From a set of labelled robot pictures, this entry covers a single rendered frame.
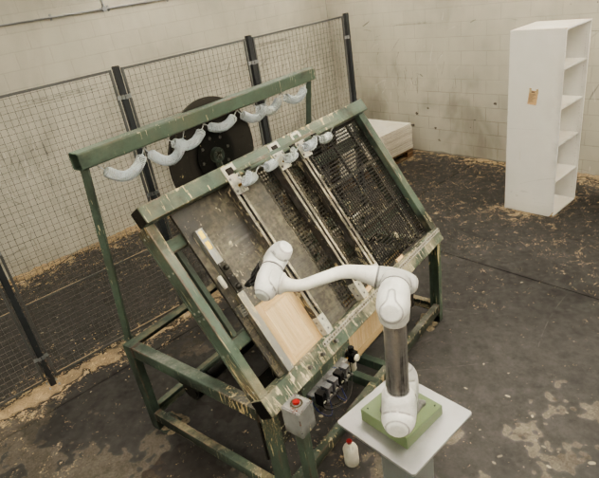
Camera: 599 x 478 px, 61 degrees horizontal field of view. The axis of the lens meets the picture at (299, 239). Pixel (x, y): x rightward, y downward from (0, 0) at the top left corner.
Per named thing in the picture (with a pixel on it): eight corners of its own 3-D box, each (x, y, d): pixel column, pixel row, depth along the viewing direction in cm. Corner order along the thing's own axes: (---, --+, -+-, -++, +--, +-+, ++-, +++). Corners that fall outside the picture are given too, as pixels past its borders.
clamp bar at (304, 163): (372, 284, 360) (397, 275, 342) (280, 141, 353) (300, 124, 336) (380, 278, 367) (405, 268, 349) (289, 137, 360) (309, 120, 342)
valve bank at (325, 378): (326, 428, 293) (320, 396, 282) (306, 418, 301) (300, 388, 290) (371, 375, 326) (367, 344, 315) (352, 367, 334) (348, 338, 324)
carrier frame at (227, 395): (293, 513, 311) (268, 413, 274) (153, 426, 393) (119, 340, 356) (443, 318, 458) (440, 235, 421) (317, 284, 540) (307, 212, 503)
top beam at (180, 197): (140, 230, 270) (147, 224, 263) (130, 214, 270) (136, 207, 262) (359, 115, 418) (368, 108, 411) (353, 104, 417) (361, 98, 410)
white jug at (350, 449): (354, 470, 331) (351, 449, 323) (341, 464, 337) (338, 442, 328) (362, 459, 338) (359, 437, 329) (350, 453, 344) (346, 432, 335)
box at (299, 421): (303, 440, 264) (298, 414, 256) (285, 432, 272) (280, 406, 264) (317, 425, 272) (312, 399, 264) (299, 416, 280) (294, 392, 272)
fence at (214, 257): (284, 373, 293) (288, 372, 290) (191, 233, 288) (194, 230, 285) (290, 367, 297) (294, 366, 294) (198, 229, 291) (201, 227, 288)
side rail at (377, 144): (421, 234, 423) (431, 230, 415) (349, 121, 417) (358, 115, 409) (426, 230, 428) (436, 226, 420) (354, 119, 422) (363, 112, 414)
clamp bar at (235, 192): (318, 338, 316) (344, 330, 298) (211, 175, 310) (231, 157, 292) (328, 329, 323) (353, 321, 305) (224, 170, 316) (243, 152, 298)
